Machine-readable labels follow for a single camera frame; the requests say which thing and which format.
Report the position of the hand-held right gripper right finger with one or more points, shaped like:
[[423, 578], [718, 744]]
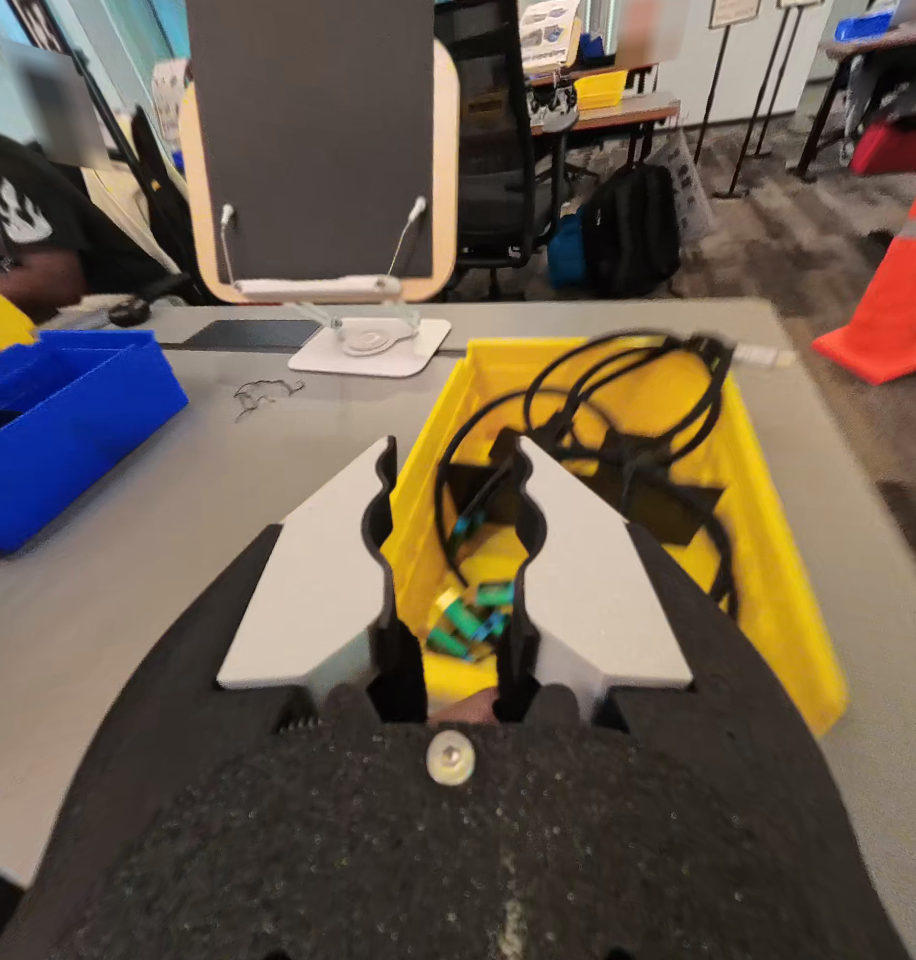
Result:
[[608, 615]]

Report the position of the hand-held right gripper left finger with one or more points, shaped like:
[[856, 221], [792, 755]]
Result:
[[301, 615]]

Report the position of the yellow plastic bin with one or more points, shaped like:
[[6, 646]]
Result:
[[788, 600], [1, 323]]

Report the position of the black bin divider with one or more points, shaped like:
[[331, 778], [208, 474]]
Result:
[[653, 503]]

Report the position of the blue plastic bin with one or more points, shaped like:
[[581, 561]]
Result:
[[83, 435]]

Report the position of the blue bag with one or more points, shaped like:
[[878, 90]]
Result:
[[563, 252]]

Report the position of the black backpack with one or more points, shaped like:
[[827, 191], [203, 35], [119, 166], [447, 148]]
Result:
[[631, 233]]

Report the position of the orange traffic cone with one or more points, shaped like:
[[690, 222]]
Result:
[[893, 315]]

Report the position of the wooden-framed black panel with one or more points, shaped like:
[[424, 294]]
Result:
[[308, 135]]

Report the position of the black office chair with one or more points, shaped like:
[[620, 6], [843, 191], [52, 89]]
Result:
[[496, 135]]

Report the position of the small yellow bin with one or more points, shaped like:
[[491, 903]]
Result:
[[601, 93]]

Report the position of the red plastic bin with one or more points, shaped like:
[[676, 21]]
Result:
[[896, 150]]

